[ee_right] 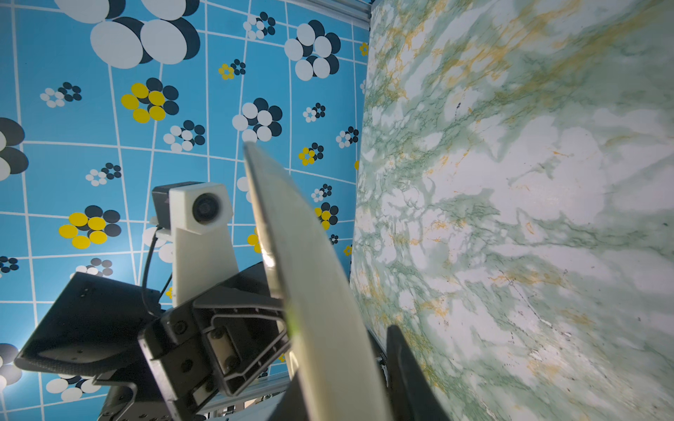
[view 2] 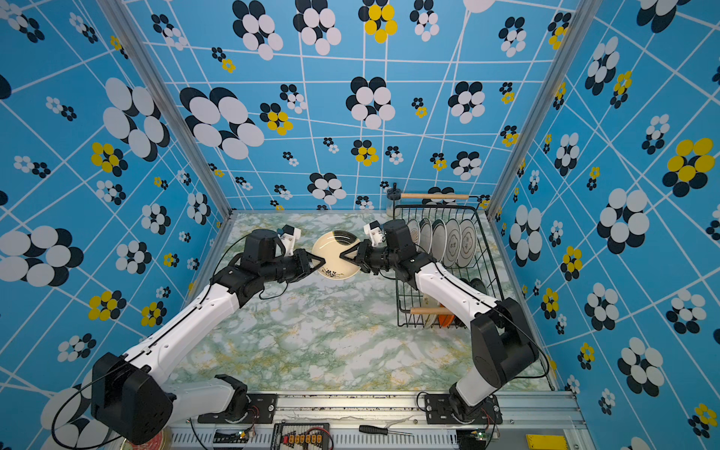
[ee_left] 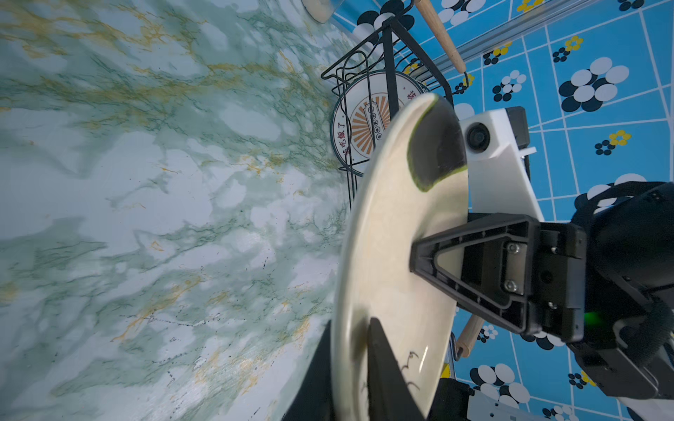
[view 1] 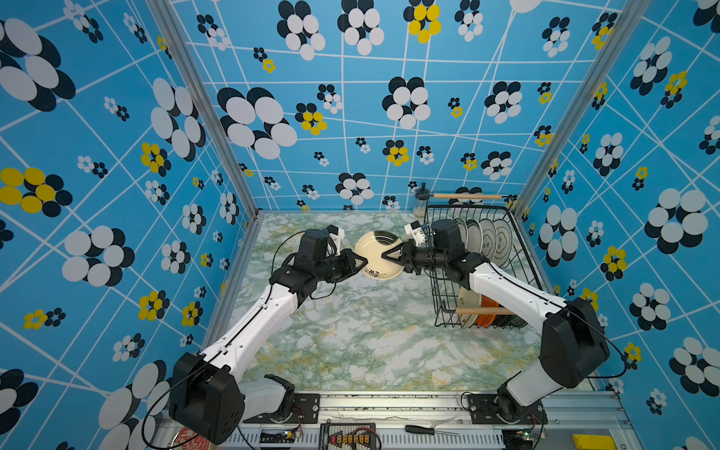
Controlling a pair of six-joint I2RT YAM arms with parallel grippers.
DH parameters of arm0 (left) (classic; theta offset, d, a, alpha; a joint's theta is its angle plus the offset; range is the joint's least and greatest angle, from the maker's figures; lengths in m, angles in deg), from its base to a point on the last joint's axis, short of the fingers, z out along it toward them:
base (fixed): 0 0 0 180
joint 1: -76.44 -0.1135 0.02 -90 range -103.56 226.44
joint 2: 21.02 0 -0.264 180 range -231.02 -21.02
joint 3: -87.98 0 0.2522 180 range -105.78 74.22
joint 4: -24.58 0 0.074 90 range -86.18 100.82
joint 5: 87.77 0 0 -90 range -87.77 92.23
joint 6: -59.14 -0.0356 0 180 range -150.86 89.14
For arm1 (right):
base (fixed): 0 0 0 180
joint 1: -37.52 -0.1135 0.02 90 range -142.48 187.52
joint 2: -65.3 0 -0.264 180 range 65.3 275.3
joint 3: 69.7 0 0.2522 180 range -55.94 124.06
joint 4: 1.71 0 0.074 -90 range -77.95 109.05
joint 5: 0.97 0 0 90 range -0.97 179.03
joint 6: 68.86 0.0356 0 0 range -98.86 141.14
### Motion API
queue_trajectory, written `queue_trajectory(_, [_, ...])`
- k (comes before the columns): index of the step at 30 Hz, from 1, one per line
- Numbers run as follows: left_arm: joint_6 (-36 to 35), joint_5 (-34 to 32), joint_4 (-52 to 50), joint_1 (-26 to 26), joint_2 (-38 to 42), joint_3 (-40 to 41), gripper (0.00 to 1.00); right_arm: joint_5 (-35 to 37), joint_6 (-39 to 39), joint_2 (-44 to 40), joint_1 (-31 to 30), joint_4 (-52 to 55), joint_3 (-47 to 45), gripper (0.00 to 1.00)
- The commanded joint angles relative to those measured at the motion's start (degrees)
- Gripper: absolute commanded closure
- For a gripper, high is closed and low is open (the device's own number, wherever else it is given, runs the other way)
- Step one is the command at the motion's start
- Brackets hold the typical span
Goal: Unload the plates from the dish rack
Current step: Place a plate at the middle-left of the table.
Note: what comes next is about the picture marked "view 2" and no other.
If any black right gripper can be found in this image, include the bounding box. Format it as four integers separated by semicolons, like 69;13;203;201
340;241;401;276

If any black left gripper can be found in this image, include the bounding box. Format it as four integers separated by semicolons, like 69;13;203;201
263;248;328;284

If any cream plate with floral print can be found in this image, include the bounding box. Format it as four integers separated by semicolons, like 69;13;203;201
312;231;359;281

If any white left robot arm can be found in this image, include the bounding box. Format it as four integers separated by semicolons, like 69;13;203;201
91;226;326;444

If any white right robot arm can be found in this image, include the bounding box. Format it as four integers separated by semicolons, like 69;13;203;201
334;219;540;423

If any white plate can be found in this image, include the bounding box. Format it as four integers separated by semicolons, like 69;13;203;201
418;217;433;254
456;219;477;268
430;219;447;263
406;219;420;245

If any glass jar with black lid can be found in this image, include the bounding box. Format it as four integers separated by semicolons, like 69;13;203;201
385;183;402;219

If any orange plate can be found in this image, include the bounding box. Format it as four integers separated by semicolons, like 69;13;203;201
438;314;455;328

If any black screwdriver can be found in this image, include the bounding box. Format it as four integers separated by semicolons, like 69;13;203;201
358;425;411;436

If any black terminal board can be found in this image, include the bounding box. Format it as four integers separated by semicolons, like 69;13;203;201
270;422;335;450

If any yellow box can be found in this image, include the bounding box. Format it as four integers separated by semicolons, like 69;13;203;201
526;434;569;450

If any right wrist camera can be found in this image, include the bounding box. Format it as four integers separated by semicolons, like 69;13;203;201
363;220;386;248

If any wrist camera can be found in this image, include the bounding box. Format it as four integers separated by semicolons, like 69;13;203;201
363;220;386;248
279;225;301;257

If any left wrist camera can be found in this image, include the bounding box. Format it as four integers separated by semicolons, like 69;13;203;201
279;225;301;257

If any wooden rack handle far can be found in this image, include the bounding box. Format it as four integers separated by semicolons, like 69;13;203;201
400;193;472;200

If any black wire dish rack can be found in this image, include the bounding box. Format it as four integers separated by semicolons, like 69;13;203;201
395;201;516;328

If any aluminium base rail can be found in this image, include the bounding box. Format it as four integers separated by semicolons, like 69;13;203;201
145;391;595;449

